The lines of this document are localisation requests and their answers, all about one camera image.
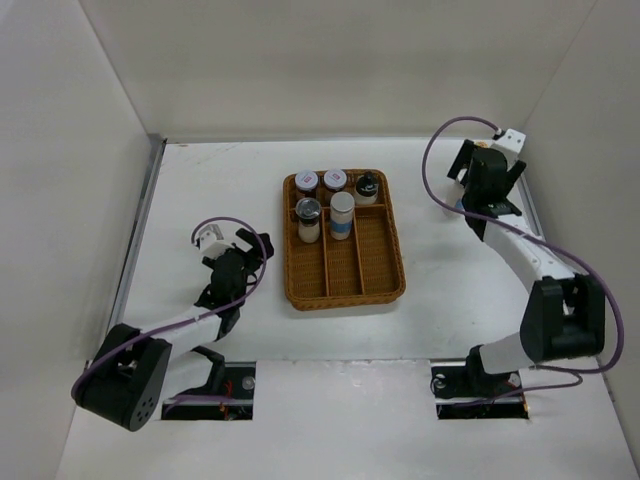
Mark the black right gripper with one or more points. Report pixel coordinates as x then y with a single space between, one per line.
464 158

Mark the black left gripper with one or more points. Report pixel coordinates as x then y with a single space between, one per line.
250 239

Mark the clear-cap grinder bottle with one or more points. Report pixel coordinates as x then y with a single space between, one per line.
308 211

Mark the white-lid sauce jar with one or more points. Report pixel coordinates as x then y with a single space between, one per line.
306 183
334 181

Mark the silver-lid blue-label shaker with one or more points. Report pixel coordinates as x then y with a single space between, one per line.
342 207

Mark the black-cap white spice bottle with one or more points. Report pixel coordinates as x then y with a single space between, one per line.
366 189

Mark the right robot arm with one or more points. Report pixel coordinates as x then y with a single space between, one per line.
564 316

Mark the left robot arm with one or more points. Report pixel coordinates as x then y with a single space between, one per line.
138 374

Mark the brown wicker divided tray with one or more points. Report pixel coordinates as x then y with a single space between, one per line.
366 268

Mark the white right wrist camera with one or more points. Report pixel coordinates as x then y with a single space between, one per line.
510 143

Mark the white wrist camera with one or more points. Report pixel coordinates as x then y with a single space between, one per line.
210 241
510 143

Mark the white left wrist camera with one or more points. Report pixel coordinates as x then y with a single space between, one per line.
210 241

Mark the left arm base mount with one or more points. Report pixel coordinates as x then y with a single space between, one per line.
203 385

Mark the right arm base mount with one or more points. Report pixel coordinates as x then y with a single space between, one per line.
464 391

